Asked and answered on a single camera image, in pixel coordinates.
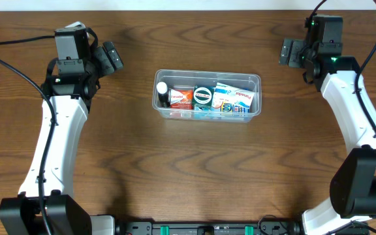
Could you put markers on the blue Kool Fever box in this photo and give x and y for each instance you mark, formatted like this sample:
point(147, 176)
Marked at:
point(225, 108)

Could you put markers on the black bottle white cap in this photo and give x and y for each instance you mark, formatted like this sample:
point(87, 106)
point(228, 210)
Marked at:
point(163, 94)

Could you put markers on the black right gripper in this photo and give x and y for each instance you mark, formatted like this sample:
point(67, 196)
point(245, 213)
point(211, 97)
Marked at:
point(290, 53)

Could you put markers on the green Zam-Buk tin box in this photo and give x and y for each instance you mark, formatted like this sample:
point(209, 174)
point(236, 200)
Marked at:
point(203, 96)

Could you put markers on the clear plastic container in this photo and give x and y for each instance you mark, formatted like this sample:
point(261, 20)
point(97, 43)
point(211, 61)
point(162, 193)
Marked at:
point(188, 79)

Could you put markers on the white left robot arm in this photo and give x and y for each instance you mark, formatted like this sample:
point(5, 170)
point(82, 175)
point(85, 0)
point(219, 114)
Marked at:
point(44, 203)

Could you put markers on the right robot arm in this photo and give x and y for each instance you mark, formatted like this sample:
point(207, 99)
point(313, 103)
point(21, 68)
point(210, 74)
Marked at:
point(352, 199)

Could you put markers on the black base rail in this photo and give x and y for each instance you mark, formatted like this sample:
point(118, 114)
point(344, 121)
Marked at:
point(268, 225)

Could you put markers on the white blue Panadol box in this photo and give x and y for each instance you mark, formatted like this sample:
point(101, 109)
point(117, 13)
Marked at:
point(225, 93)

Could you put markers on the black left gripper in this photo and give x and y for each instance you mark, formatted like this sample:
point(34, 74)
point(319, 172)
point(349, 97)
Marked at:
point(108, 57)

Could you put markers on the red Panadol ActiFast box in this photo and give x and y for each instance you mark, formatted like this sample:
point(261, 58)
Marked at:
point(181, 99)

